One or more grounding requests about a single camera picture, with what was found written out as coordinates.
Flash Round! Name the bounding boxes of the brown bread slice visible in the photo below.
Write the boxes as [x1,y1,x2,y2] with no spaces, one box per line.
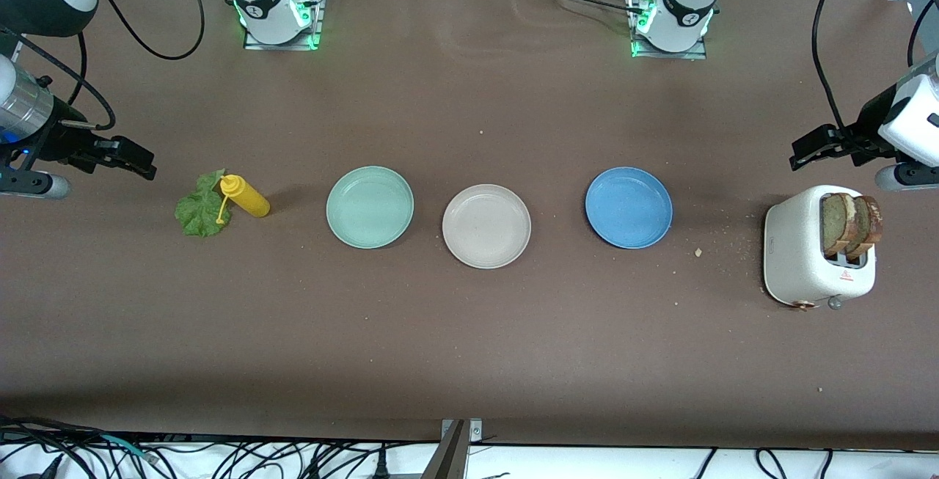
[845,195,884,261]
[820,193,859,258]

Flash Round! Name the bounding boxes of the green lettuce leaf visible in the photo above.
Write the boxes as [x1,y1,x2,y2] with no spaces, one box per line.
[175,169,234,238]

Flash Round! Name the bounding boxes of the yellow squeeze bottle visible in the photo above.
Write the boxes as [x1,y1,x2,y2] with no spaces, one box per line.
[215,174,271,226]

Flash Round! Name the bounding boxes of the blue plate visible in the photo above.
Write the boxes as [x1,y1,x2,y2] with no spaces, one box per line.
[585,167,673,250]

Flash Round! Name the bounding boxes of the green plate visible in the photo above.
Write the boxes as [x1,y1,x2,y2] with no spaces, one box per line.
[326,165,415,250]

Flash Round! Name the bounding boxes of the beige plate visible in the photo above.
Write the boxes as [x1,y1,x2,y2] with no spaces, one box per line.
[442,183,532,270]

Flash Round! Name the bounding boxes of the white toaster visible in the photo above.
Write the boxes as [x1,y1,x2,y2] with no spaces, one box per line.
[763,185,877,312]

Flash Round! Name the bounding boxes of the grey metal bar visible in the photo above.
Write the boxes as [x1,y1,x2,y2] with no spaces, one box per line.
[422,420,468,479]

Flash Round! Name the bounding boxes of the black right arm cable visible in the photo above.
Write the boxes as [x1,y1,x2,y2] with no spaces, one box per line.
[0,0,206,131]

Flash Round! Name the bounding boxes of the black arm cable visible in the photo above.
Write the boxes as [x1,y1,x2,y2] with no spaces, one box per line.
[0,0,206,131]
[810,0,939,135]

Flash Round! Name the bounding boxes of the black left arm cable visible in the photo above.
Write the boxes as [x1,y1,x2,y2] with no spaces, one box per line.
[810,0,939,135]

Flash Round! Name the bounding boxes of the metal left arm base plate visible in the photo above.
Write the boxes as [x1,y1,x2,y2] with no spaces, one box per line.
[628,0,709,60]

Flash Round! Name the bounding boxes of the teal floor cable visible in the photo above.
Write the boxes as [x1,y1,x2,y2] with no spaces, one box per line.
[98,433,159,464]

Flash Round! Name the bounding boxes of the tangled black floor cables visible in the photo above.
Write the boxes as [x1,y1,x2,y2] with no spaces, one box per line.
[0,414,412,479]

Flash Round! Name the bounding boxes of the silver table bracket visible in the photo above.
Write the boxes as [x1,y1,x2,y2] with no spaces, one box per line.
[440,418,483,443]

